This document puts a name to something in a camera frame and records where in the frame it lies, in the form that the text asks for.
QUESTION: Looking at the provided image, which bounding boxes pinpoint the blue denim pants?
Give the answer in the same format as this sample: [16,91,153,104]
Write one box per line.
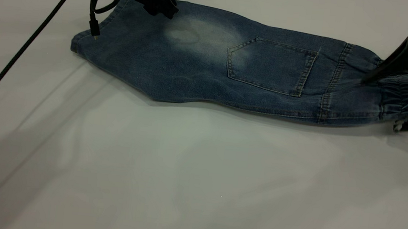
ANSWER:
[65,0,408,134]

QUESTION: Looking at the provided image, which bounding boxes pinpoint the thin black cable with plug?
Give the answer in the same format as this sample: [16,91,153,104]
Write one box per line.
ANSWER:
[86,0,127,43]

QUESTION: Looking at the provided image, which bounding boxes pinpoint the thick black braided cable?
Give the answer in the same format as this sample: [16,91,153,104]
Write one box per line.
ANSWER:
[0,0,87,146]

